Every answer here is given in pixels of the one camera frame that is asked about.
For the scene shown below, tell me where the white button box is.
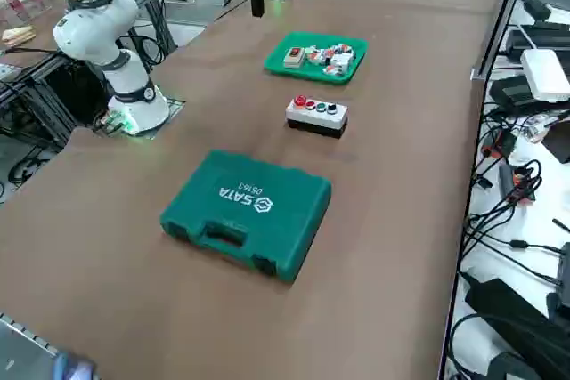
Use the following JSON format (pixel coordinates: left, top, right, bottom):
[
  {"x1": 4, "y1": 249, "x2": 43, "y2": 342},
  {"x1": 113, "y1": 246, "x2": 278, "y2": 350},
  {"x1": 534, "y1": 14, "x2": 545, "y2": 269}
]
[{"x1": 284, "y1": 94, "x2": 349, "y2": 141}]

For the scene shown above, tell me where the black box device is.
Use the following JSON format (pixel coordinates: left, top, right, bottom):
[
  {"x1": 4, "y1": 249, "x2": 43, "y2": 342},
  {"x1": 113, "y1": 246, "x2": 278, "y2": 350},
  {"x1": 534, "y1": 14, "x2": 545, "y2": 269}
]
[{"x1": 489, "y1": 74, "x2": 536, "y2": 111}]

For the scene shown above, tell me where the green plastic tray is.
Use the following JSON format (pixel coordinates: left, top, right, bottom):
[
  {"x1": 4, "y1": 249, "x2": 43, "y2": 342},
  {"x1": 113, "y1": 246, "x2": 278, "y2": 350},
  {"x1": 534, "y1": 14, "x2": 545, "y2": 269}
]
[{"x1": 263, "y1": 31, "x2": 371, "y2": 86}]

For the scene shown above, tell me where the metal mounting plate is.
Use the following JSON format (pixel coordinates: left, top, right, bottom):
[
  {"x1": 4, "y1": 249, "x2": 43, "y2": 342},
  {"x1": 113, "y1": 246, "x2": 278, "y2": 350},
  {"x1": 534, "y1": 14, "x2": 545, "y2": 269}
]
[{"x1": 92, "y1": 95, "x2": 187, "y2": 140}]

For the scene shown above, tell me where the green plastic tool case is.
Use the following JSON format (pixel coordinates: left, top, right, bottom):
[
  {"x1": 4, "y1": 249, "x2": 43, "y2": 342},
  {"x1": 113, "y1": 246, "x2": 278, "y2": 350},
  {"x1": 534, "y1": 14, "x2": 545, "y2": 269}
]
[{"x1": 159, "y1": 149, "x2": 333, "y2": 285}]

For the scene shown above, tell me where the wooden block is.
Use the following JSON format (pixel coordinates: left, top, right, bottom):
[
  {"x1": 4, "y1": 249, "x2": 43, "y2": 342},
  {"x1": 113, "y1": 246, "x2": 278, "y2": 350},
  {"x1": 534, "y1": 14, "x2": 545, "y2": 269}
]
[{"x1": 1, "y1": 25, "x2": 37, "y2": 48}]

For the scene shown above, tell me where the black power brick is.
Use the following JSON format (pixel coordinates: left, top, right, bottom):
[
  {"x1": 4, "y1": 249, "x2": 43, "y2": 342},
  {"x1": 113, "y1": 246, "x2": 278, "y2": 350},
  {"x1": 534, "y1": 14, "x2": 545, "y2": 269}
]
[{"x1": 523, "y1": 0, "x2": 552, "y2": 21}]

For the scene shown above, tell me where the white flat device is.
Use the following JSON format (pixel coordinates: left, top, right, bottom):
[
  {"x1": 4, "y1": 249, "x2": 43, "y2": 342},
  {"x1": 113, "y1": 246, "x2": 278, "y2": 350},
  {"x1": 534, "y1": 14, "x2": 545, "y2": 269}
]
[{"x1": 519, "y1": 47, "x2": 570, "y2": 103}]

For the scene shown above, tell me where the black bag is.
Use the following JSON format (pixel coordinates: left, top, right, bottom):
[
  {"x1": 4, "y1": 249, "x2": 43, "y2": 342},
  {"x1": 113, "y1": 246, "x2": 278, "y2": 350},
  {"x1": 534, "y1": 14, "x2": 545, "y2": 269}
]
[{"x1": 464, "y1": 277, "x2": 570, "y2": 380}]

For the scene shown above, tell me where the grey metal plate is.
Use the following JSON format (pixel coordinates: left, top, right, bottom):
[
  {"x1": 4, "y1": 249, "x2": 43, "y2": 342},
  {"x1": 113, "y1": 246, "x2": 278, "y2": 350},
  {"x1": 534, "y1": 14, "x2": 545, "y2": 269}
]
[{"x1": 0, "y1": 311, "x2": 61, "y2": 380}]

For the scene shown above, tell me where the beige switch box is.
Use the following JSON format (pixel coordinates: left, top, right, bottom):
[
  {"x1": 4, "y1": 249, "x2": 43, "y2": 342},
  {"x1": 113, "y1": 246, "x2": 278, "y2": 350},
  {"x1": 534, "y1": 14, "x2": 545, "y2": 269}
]
[{"x1": 281, "y1": 46, "x2": 305, "y2": 70}]

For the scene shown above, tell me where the aluminium frame post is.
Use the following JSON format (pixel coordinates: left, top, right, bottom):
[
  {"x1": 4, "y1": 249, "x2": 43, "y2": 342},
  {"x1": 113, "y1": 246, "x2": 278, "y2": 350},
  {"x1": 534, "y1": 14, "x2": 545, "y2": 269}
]
[{"x1": 470, "y1": 0, "x2": 535, "y2": 83}]

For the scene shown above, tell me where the black aluminium frame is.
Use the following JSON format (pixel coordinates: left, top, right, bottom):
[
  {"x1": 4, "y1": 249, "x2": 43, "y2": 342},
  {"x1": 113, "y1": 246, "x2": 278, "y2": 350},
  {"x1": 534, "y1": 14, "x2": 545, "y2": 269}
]
[{"x1": 0, "y1": 50, "x2": 112, "y2": 150}]

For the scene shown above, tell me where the black cable with inline box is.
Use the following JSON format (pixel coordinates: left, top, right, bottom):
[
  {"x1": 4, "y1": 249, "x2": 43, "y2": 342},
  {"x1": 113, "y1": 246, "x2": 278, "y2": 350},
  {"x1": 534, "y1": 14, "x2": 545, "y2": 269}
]
[{"x1": 458, "y1": 213, "x2": 565, "y2": 265}]

